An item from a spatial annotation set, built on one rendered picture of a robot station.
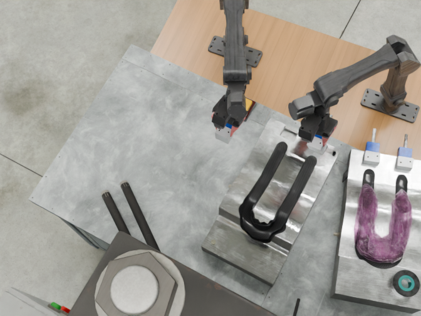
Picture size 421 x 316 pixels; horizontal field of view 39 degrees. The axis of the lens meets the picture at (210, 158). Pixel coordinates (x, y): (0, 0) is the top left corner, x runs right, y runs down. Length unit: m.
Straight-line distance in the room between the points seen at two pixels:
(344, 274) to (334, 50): 0.86
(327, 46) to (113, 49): 1.37
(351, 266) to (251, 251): 0.32
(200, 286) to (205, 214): 1.28
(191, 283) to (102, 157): 1.42
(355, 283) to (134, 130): 0.93
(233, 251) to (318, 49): 0.84
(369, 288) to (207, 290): 1.19
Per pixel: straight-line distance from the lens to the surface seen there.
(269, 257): 1.94
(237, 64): 1.79
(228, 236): 1.95
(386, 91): 2.08
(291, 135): 2.07
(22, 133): 3.20
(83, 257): 2.91
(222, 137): 1.97
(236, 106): 1.77
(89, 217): 2.09
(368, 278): 1.92
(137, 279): 0.73
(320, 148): 1.97
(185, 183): 2.07
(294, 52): 2.29
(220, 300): 0.76
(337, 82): 1.78
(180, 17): 2.38
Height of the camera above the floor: 2.76
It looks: 69 degrees down
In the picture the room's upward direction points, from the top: 8 degrees counter-clockwise
